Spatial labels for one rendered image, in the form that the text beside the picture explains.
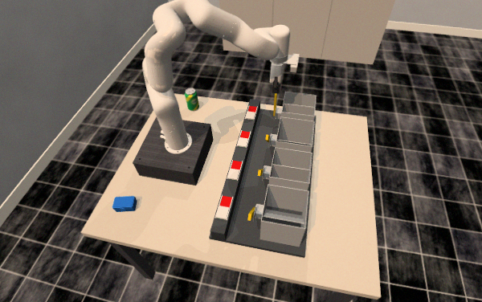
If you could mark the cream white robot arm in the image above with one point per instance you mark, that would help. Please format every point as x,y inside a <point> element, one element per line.
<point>171,33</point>

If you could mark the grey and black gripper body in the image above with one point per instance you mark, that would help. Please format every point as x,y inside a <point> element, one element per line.
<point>276,70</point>

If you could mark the small blue box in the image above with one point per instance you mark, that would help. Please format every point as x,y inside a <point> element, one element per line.
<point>127,203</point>

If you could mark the green and yellow drink can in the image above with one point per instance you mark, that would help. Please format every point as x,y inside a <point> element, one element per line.
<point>191,99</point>

